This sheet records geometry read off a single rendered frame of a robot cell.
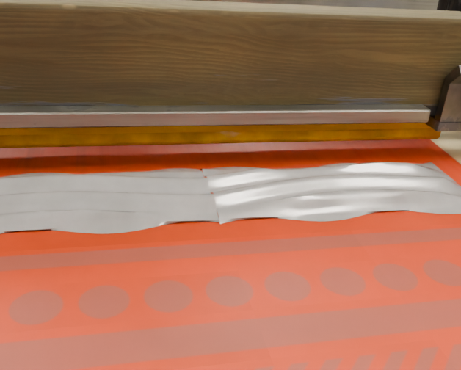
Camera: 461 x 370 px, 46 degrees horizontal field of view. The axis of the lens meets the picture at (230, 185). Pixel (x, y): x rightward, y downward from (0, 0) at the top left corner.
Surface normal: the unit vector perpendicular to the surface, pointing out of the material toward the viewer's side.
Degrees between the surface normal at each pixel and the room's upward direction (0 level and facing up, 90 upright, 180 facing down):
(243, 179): 34
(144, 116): 90
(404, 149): 0
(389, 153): 0
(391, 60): 90
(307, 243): 0
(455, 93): 90
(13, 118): 90
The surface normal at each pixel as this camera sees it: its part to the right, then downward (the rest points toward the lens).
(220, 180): 0.30, -0.52
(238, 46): 0.22, 0.47
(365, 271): 0.07, -0.88
